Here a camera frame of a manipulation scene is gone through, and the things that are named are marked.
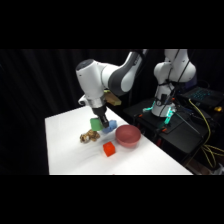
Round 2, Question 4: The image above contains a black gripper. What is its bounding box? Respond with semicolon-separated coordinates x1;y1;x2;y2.
89;105;111;130

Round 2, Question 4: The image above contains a green triangle block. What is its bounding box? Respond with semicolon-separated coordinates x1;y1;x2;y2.
89;117;105;132

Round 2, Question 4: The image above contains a pink bowl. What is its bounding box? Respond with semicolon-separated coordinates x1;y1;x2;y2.
115;124;142;149

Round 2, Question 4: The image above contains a blue soft toy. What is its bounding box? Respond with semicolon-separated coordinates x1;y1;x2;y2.
101;120;119;135

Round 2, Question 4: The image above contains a brown plush toy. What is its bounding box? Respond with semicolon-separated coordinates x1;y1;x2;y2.
79;129;101;144

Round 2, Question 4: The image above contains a red cube block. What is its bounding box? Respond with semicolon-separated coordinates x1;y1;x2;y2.
102;141;117;158

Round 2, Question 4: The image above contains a black curtain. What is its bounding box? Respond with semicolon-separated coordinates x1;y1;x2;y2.
0;49;224;176

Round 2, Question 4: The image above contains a black robot stand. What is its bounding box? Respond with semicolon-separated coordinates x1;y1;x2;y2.
123;97;224;168

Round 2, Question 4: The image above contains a black laptop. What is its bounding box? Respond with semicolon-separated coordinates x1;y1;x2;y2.
181;85;224;108

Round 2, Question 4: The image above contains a tan wrist mount plate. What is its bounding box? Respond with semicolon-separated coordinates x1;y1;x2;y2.
103;90;122;107

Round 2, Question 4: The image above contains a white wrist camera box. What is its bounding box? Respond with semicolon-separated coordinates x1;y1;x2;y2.
77;94;90;108

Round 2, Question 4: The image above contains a yellow cable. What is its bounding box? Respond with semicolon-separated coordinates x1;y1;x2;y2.
187;97;224;170

